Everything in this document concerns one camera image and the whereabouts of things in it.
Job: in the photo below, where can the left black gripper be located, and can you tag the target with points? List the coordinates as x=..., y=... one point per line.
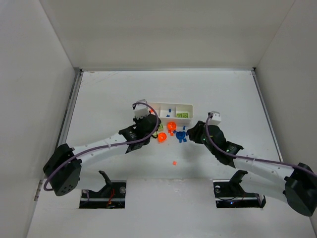
x=153, y=122

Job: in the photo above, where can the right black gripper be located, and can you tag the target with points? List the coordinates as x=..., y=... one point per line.
x=194, y=133

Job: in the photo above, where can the blue round lego piece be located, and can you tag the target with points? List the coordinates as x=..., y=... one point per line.
x=181, y=136

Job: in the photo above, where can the orange round lego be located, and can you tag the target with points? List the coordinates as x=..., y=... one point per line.
x=171, y=126
x=162, y=137

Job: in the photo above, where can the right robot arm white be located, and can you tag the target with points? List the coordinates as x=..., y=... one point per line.
x=295, y=185

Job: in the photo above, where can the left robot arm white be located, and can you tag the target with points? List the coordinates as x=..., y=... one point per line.
x=67, y=168

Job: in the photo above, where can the green square lego brick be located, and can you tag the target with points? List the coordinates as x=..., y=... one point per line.
x=160, y=128

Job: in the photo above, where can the white three-compartment tray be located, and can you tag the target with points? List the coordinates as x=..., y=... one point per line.
x=162, y=110

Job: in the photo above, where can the small orange lego pair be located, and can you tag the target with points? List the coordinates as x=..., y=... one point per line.
x=171, y=133

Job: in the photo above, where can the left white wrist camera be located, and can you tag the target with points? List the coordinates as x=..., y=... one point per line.
x=140, y=109

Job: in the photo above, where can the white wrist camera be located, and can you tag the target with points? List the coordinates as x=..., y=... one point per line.
x=214, y=118
x=140, y=109

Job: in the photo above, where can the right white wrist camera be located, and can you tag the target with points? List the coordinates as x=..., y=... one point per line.
x=214, y=118

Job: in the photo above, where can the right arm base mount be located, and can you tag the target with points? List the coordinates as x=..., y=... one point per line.
x=230, y=194

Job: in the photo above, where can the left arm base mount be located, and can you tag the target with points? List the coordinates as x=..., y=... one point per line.
x=110, y=196

